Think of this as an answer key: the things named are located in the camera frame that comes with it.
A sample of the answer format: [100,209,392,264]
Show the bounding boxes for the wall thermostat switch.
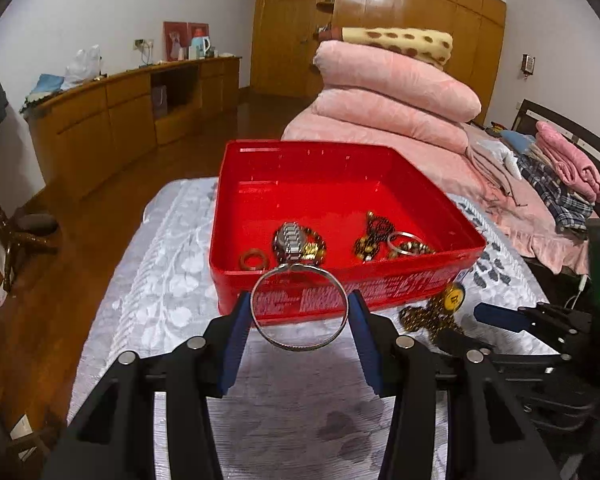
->
[520,54,535,77]

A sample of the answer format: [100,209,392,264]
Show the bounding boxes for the yellow brown-spotted blanket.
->
[341,27,453,70]

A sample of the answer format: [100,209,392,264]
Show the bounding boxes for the plain silver ring bangle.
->
[387,231,428,256]

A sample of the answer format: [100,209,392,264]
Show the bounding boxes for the plaid blue shirt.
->
[517,155,593,235]

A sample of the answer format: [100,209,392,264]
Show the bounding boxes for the red tin box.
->
[209,140,486,321]

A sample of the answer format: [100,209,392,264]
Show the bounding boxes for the white electric kettle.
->
[188,27,211,60]

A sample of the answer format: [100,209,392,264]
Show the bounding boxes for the wooden wardrobe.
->
[250,0,506,106]

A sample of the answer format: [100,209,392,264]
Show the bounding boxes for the dark wooden headboard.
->
[513,99,600,172]

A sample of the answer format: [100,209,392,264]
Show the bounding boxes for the blue cloth on sideboard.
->
[20,74,65,114]

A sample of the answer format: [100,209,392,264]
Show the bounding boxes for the silver bangle bracelet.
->
[249,262,350,352]

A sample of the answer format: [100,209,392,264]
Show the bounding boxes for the pink bed sheet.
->
[282,110,588,275]

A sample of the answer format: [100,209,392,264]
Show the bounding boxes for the lower pink folded quilt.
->
[310,88,469,154]

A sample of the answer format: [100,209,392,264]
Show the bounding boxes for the wooden coat stand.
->
[0,203,59,292]

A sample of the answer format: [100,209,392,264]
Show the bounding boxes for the pink folded clothes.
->
[535,120,600,204]

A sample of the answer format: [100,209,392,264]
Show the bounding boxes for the silver metal wristwatch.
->
[273,222,306,263]

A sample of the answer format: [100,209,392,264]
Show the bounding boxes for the brown bead bracelet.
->
[353,211,434,264]

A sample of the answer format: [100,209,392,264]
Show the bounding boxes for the gold ornate brooch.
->
[300,226,326,266]

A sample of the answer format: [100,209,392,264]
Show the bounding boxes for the gold round medallion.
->
[442,283,466,313]

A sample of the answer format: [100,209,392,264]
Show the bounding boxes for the brown wooden ring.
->
[238,247,271,272]

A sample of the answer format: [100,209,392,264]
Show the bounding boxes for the pink folded quilt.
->
[310,88,469,154]
[313,41,482,122]

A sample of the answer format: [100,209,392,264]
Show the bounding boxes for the gold bead necklace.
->
[398,294,464,340]

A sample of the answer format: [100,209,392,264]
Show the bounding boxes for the white plastic bag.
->
[61,44,102,91]

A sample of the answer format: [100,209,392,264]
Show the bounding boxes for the long wooden sideboard cabinet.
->
[24,55,240,200]

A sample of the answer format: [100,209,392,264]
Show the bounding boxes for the upper pink folded quilt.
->
[313,41,482,122]

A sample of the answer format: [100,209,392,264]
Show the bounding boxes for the red picture frame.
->
[163,22,210,62]

